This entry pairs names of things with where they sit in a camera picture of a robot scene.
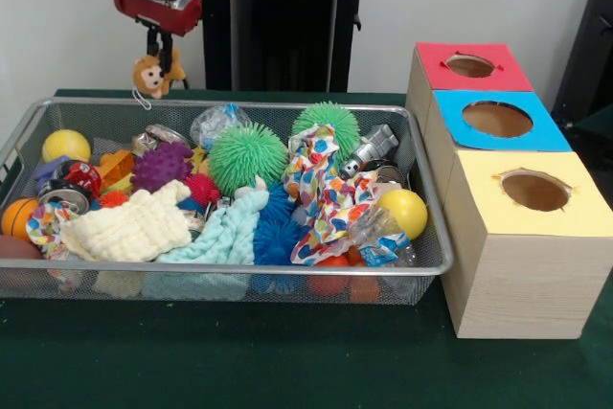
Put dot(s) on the purple spiky ball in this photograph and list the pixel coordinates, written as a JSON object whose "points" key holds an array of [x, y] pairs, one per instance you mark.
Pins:
{"points": [[160, 167]]}

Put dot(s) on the green-covered side table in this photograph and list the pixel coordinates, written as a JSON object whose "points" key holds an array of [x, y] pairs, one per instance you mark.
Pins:
{"points": [[598, 124]]}

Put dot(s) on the small orange basketball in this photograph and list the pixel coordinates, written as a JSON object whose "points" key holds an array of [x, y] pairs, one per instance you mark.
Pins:
{"points": [[18, 218]]}

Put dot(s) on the polka dot cloth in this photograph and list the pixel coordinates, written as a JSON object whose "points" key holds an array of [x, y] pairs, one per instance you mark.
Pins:
{"points": [[330, 188]]}

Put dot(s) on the small yellow ball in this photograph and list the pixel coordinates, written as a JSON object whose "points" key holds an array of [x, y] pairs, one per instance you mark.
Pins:
{"points": [[66, 145]]}

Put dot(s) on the large yellow ball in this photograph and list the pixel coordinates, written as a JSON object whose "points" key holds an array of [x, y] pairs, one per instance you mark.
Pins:
{"points": [[403, 212]]}

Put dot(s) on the silver mesh bin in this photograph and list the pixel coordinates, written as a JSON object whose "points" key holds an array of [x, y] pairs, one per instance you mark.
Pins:
{"points": [[335, 114]]}

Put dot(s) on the black stand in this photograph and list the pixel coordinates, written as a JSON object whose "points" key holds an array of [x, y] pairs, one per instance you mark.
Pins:
{"points": [[589, 45]]}

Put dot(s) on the brown monkey plush toy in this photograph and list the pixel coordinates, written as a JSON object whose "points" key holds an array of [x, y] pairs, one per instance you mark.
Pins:
{"points": [[149, 76]]}

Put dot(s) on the wooden box with three holes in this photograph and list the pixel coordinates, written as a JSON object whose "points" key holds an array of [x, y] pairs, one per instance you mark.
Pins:
{"points": [[522, 284]]}

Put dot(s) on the blue spiky ball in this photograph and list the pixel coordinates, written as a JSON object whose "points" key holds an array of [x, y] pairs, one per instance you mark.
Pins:
{"points": [[275, 241]]}

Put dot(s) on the light teal knitted cloth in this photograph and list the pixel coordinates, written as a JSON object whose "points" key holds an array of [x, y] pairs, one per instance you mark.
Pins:
{"points": [[230, 232]]}

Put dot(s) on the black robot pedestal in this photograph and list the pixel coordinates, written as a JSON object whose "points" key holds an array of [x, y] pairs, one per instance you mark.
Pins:
{"points": [[282, 21]]}

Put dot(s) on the dark green tablecloth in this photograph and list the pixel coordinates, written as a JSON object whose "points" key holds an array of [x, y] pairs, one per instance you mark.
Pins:
{"points": [[239, 356]]}

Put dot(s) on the cream knitted cloth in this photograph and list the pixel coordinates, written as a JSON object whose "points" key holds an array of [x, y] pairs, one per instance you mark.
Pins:
{"points": [[129, 227]]}

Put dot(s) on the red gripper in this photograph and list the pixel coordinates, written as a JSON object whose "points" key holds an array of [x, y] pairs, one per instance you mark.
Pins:
{"points": [[158, 14]]}

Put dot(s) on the large green spiky ball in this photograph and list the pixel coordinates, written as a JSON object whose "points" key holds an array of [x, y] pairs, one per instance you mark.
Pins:
{"points": [[246, 157], [330, 119]]}

